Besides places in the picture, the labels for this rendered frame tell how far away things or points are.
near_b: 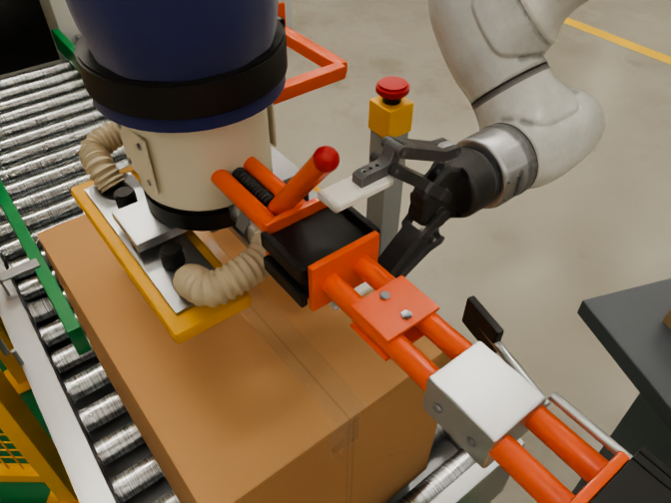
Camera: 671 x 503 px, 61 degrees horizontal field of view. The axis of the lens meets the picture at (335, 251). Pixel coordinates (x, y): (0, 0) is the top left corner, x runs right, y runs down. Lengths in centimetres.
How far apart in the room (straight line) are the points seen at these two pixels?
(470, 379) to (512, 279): 183
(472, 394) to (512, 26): 43
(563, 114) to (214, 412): 56
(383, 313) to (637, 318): 80
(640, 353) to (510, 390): 73
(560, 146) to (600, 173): 227
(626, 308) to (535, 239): 129
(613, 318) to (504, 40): 67
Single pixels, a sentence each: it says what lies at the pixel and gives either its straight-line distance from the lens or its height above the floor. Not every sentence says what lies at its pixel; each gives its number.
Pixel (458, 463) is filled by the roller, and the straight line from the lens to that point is 118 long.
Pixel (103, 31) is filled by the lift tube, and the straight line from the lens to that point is 59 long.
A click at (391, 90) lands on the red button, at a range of 119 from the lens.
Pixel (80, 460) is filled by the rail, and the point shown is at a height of 60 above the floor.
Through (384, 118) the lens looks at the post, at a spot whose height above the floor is 98.
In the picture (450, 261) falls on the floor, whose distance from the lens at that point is 230.
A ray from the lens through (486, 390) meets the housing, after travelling 46.
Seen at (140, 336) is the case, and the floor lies 95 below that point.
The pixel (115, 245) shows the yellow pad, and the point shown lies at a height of 109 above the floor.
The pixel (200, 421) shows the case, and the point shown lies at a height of 95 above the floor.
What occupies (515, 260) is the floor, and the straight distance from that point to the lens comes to 237.
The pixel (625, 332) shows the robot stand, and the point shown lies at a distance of 120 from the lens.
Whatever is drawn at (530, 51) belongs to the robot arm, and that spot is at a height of 131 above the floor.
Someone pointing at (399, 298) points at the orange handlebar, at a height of 121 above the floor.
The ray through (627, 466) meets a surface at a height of 122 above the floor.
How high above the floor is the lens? 160
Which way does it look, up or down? 44 degrees down
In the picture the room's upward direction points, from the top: straight up
